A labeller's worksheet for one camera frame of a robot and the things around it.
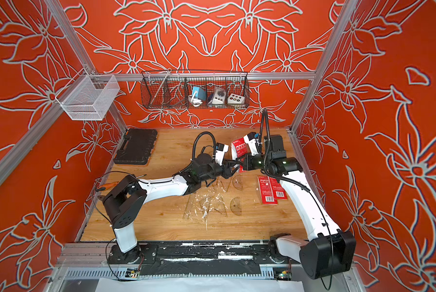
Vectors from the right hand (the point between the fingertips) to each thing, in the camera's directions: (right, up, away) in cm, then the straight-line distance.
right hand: (233, 159), depth 74 cm
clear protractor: (+2, -24, +13) cm, 28 cm away
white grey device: (-6, +31, +17) cm, 36 cm away
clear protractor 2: (+4, -14, +21) cm, 26 cm away
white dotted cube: (+2, +31, +21) cm, 37 cm away
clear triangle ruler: (-3, -14, +21) cm, 25 cm away
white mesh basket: (-72, +30, +16) cm, 80 cm away
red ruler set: (+24, -18, +16) cm, 34 cm away
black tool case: (-55, +5, +33) cm, 64 cm away
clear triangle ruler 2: (-6, -24, +14) cm, 28 cm away
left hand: (+4, -2, +4) cm, 6 cm away
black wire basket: (-32, +38, +26) cm, 56 cm away
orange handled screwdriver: (-63, -15, +19) cm, 67 cm away
